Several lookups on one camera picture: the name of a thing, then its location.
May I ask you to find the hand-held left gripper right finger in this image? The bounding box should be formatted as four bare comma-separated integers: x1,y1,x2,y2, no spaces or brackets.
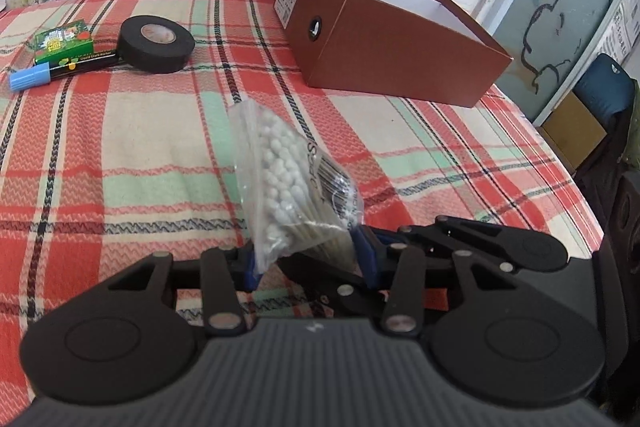
356,229,532,339

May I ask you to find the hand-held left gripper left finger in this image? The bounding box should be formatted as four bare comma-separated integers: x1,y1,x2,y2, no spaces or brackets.
107,242,262,339

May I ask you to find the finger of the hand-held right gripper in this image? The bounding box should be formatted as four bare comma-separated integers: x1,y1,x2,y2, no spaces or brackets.
279,254,390,316
374,215,517,274

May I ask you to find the bag of cotton swabs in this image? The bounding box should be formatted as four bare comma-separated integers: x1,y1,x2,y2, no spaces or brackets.
227,101,362,275

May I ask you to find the brown cardboard box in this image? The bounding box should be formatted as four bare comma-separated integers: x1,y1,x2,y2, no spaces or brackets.
276,0,513,108

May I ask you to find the dark cloth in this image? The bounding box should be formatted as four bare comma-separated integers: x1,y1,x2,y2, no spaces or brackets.
575,104,640,238

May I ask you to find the plain cardboard carton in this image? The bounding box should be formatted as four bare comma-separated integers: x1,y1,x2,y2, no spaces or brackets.
542,94,608,172

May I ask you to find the plaid blanket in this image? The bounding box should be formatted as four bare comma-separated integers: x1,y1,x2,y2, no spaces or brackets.
0,0,606,408

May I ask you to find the blue chair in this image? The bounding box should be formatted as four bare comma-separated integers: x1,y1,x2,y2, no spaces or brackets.
572,53,636,118

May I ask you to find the black tape roll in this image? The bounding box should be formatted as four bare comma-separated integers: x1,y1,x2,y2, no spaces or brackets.
117,14,196,74

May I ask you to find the glass door with cartoon drawing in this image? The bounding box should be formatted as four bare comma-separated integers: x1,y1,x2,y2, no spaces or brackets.
475,0,640,128

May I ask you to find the white printed sheet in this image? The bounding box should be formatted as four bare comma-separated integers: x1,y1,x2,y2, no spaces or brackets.
597,0,640,58

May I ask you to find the black marker with blue cap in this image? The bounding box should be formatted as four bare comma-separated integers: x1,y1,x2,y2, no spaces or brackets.
9,49,121,92

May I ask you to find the small green box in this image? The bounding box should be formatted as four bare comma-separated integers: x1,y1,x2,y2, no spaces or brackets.
32,20,95,64

